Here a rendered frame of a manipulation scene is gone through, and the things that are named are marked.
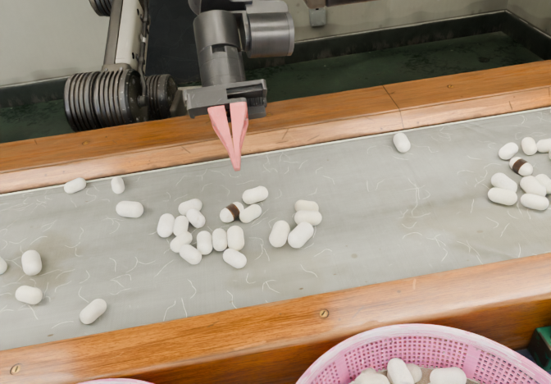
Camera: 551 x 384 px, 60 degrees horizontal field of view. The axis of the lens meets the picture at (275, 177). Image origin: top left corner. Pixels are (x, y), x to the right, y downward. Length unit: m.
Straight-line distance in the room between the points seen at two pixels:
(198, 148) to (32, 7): 2.06
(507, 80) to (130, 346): 0.72
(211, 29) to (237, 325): 0.36
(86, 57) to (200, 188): 2.12
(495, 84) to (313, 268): 0.49
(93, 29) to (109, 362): 2.32
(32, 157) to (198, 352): 0.47
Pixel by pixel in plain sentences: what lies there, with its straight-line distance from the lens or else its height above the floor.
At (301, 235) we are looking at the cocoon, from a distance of 0.58.
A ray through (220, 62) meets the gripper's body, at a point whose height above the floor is 0.93.
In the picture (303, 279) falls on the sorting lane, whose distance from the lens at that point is 0.56.
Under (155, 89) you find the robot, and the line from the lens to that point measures 1.23.
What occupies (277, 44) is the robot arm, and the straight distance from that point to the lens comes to 0.64.
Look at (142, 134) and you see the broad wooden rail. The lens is 0.81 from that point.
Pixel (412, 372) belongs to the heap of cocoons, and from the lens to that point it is 0.51.
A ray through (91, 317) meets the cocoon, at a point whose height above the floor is 0.75.
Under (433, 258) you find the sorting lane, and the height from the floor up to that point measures 0.74.
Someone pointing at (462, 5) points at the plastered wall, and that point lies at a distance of 3.03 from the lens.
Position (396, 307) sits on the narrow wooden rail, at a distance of 0.51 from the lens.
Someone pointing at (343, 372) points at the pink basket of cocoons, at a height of 0.74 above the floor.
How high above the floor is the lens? 1.17
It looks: 38 degrees down
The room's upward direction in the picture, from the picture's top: 7 degrees counter-clockwise
